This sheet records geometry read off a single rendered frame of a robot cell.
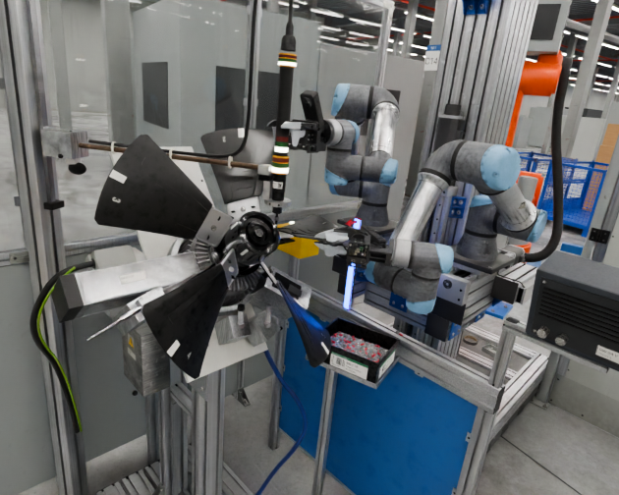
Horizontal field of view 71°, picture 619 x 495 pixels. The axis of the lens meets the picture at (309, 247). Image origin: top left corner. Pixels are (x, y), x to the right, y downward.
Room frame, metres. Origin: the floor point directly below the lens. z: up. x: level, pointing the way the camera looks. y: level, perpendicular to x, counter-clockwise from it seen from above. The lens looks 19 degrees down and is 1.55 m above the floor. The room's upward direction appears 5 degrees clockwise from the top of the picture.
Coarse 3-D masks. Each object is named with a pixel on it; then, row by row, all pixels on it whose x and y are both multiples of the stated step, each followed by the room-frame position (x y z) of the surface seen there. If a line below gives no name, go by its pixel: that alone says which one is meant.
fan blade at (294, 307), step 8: (280, 288) 0.98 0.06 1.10; (288, 296) 0.99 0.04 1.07; (288, 304) 0.95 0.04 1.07; (296, 304) 1.00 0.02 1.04; (296, 312) 0.96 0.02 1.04; (304, 312) 1.03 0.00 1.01; (296, 320) 0.93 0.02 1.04; (304, 320) 0.97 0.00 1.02; (312, 320) 1.05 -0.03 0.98; (304, 328) 0.94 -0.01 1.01; (312, 328) 0.99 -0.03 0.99; (320, 328) 1.06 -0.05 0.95; (304, 336) 0.91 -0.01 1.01; (312, 336) 0.95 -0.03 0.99; (320, 336) 1.00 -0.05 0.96; (328, 336) 1.06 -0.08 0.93; (304, 344) 0.89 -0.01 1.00; (312, 344) 0.92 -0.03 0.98; (320, 344) 0.97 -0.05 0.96; (328, 344) 1.01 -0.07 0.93; (312, 352) 0.90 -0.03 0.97; (320, 352) 0.93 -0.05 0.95; (312, 360) 0.88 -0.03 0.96; (320, 360) 0.91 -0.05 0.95
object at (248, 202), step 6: (246, 198) 1.13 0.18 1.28; (252, 198) 1.13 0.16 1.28; (258, 198) 1.12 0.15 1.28; (228, 204) 1.13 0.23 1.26; (234, 204) 1.13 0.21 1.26; (240, 204) 1.12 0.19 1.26; (246, 204) 1.12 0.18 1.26; (252, 204) 1.12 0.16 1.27; (258, 204) 1.11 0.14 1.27; (228, 210) 1.12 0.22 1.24; (240, 210) 1.11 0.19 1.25; (246, 210) 1.11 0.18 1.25; (252, 210) 1.11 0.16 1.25; (258, 210) 1.10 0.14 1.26; (234, 216) 1.11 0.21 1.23; (240, 216) 1.10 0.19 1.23
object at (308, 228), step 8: (312, 216) 1.34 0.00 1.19; (296, 224) 1.25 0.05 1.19; (304, 224) 1.26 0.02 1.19; (312, 224) 1.27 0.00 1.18; (320, 224) 1.29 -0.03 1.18; (328, 224) 1.30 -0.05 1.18; (288, 232) 1.13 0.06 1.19; (296, 232) 1.13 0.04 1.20; (304, 232) 1.16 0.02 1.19; (312, 232) 1.18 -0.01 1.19; (320, 232) 1.20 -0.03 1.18; (320, 240) 1.14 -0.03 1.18
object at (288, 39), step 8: (288, 24) 1.11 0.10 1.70; (288, 32) 1.11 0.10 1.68; (288, 40) 1.10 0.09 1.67; (280, 48) 1.12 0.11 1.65; (288, 48) 1.10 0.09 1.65; (280, 176) 1.10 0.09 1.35; (272, 184) 1.11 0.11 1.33; (280, 184) 1.11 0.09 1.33; (272, 192) 1.12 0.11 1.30; (280, 192) 1.11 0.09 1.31; (280, 200) 1.11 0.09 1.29; (272, 208) 1.12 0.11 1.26; (280, 208) 1.11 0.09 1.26
